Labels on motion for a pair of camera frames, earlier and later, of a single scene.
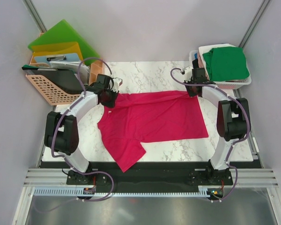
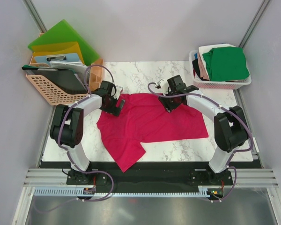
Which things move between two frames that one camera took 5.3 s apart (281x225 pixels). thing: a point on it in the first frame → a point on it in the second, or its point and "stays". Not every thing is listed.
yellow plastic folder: x=64 y=48 stays
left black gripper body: x=111 y=97 → x=111 y=108
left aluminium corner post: x=35 y=16 stays
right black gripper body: x=190 y=91 → x=171 y=101
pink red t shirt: x=136 y=117 stays
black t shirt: x=195 y=63 stays
